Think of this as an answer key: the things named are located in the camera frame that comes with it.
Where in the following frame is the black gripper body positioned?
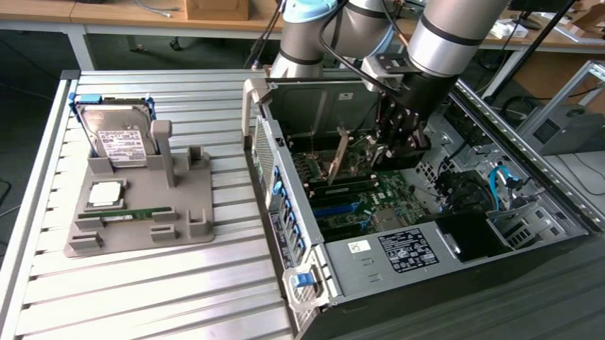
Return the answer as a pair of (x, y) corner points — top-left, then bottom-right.
(390, 72), (459, 123)

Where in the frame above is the graphics card with metal bracket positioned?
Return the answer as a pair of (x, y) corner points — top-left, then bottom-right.
(325, 123), (432, 187)

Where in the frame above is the silver perforated drive cage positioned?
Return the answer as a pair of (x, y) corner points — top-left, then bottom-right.
(416, 106), (481, 174)

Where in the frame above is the metal socket cover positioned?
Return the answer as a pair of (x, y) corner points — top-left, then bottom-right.
(349, 136), (382, 167)

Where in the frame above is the green motherboard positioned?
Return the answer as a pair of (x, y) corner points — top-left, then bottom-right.
(289, 136), (429, 242)

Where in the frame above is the CPU socket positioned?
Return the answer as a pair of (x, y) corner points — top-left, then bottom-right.
(312, 150), (364, 180)

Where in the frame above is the black RAM stick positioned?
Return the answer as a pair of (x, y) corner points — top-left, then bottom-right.
(309, 176), (380, 198)

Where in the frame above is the silver chipset heatsink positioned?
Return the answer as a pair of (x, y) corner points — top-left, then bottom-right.
(374, 208), (404, 230)

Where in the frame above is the black tripod pole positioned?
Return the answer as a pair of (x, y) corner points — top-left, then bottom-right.
(481, 0), (579, 104)

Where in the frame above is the blue expansion slot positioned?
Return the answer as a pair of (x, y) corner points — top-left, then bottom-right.
(312, 201), (365, 217)

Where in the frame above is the open black PC case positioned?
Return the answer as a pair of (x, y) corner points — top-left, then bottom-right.
(241, 69), (605, 340)

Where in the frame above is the white small box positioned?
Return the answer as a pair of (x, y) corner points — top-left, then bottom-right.
(491, 19), (529, 39)

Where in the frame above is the grey computer tower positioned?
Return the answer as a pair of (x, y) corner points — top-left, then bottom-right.
(516, 104), (605, 157)

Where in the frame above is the grey metal disk bay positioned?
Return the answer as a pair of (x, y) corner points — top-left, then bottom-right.
(485, 204), (572, 253)

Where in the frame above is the black monitor with stand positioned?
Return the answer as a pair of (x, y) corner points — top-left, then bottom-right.
(508, 0), (577, 30)

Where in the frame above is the grey power supply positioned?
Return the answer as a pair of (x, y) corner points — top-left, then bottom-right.
(322, 221), (464, 299)

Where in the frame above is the brown cardboard piece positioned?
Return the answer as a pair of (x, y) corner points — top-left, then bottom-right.
(571, 3), (605, 39)

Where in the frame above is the blue case latch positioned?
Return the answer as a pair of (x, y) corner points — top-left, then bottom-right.
(290, 271), (317, 288)

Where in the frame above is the brown cardboard box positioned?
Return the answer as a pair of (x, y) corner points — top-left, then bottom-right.
(183, 0), (252, 21)

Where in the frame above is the silver hard disk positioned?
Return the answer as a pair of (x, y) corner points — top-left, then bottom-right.
(77, 104), (158, 169)

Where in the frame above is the green RAM stick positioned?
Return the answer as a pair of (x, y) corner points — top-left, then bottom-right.
(78, 206), (173, 221)

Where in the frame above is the grey plastic parts rack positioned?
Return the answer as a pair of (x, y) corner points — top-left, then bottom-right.
(63, 119), (217, 259)

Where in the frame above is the silver CPU chip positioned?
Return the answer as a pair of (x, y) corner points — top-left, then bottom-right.
(89, 183), (126, 207)

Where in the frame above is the blue disk caddy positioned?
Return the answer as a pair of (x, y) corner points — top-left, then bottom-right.
(67, 92), (158, 159)

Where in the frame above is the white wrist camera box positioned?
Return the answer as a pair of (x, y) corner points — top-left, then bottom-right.
(361, 52), (416, 92)

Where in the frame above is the black wire bundle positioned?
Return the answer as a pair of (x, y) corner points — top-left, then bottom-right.
(432, 169), (496, 215)

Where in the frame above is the blue disk wire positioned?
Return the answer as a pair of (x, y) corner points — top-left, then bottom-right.
(488, 164), (516, 213)

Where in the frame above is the black camera cable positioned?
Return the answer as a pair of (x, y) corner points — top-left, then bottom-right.
(320, 0), (404, 95)

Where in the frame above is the black hanging cable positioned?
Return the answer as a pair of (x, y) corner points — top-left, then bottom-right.
(250, 0), (288, 70)

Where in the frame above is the aluminium profile frame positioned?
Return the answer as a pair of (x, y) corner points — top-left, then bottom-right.
(543, 59), (605, 118)

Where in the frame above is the wooden desk white frame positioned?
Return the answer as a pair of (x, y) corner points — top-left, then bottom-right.
(0, 0), (285, 71)
(390, 0), (605, 103)

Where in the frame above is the grey cable with plug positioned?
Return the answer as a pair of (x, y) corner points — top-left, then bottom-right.
(134, 0), (185, 18)

